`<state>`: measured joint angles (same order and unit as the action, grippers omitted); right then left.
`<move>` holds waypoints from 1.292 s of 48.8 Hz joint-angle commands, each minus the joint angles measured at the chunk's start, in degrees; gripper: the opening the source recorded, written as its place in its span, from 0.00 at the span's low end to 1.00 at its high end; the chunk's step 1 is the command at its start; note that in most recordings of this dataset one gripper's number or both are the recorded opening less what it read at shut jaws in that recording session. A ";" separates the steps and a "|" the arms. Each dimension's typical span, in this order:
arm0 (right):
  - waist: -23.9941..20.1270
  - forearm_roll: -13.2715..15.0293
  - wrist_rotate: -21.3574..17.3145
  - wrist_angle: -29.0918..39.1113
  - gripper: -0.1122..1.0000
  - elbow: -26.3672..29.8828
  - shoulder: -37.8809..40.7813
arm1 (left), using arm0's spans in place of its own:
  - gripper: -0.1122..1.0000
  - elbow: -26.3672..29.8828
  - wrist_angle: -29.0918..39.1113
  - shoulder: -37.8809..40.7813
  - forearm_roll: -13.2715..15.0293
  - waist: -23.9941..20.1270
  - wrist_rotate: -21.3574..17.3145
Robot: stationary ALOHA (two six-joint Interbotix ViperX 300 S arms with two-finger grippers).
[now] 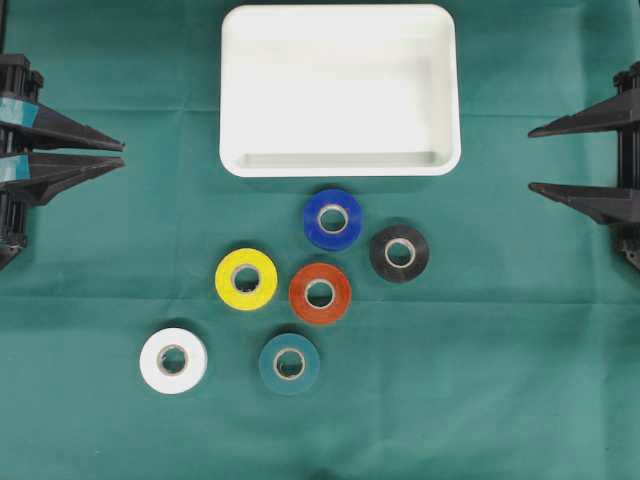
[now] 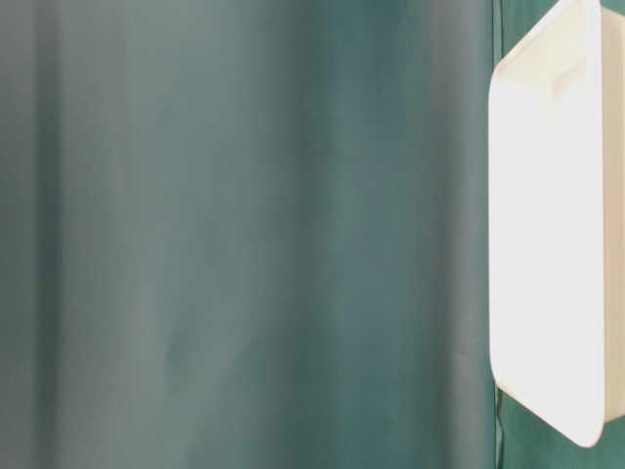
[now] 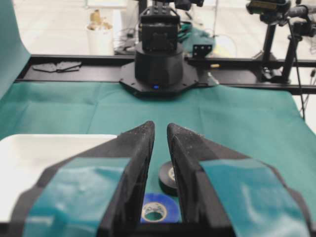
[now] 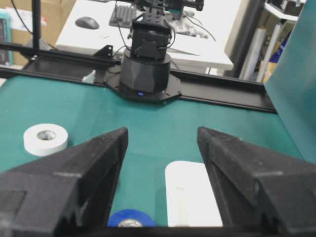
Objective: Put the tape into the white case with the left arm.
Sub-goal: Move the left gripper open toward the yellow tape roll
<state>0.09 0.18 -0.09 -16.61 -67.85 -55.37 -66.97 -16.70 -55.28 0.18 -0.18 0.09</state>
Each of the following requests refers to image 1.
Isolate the white tape roll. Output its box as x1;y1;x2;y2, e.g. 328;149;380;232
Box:
139;328;208;395

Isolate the yellow tape roll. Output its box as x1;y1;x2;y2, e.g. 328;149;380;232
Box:
214;248;278;311

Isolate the red tape roll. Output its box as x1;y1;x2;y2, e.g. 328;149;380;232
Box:
289;262;352;325

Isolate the white plastic tray case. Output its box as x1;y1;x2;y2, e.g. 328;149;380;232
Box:
219;4;461;178

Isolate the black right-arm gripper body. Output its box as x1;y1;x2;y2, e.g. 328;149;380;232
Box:
612;62;640;272

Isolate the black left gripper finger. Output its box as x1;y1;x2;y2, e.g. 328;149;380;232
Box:
1;153;125;206
1;97;124;152

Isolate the black tape roll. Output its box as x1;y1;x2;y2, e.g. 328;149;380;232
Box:
369;224;430;283

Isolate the blue tape roll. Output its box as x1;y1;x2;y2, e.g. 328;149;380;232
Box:
303;189;363;251

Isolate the dark green tape roll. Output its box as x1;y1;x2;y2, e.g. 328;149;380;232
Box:
259;333;320;395

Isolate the green table cloth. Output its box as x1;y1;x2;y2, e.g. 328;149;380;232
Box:
1;1;639;479

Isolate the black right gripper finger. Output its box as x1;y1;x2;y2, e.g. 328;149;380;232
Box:
528;92;639;138
528;182;639;225

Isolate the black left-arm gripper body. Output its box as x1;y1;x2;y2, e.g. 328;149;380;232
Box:
0;53;44;271

